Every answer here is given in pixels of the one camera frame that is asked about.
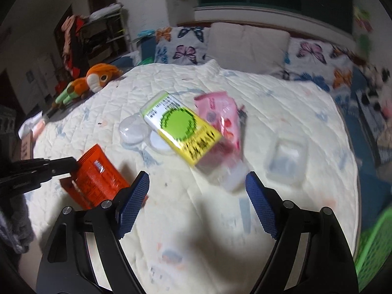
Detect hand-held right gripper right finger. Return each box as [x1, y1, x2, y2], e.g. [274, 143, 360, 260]
[245, 171, 359, 294]

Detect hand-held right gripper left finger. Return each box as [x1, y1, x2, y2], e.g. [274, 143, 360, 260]
[36, 170, 150, 294]

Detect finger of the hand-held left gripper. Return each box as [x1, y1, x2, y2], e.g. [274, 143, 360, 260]
[9, 157, 81, 175]
[0, 171, 54, 198]

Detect orange snack packet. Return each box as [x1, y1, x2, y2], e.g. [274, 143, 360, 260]
[60, 144, 149, 210]

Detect yellow green carton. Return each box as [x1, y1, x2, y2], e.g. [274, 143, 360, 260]
[139, 90, 224, 167]

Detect green plastic basket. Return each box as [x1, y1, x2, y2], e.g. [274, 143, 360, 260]
[354, 205, 392, 291]

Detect clear plastic wrapper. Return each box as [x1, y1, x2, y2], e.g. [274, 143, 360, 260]
[196, 141, 248, 193]

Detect clear square plastic container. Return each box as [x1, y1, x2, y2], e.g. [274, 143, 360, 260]
[265, 139, 308, 187]

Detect white quilted blanket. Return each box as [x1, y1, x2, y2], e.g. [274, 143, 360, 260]
[20, 60, 360, 294]

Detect white plastic lid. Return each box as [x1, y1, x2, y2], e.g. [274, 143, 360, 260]
[148, 130, 175, 155]

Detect clear plastic lid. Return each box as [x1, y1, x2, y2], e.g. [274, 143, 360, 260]
[119, 115, 150, 144]

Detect orange plush toy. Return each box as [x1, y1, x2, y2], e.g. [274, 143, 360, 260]
[55, 63, 123, 108]

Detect pink packet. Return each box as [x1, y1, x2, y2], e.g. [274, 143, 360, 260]
[194, 91, 245, 157]

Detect hanging clothes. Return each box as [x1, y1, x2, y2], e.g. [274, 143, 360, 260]
[60, 15, 89, 77]

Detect metal shelf rack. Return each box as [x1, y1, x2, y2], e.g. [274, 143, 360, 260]
[81, 3, 132, 62]

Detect teal plastic item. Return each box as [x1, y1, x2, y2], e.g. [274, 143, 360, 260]
[136, 30, 157, 42]

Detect large butterfly print pillow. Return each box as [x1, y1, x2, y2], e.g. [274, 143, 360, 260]
[283, 38, 356, 92]

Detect beige pillow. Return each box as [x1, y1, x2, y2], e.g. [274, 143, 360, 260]
[206, 22, 291, 75]

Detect small butterfly print pillow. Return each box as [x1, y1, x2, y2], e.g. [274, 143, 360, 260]
[153, 26, 212, 66]

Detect black white plush cow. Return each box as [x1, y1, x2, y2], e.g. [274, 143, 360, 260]
[360, 67, 392, 108]

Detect green wall sticker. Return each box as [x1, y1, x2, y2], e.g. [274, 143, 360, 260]
[354, 6, 372, 59]

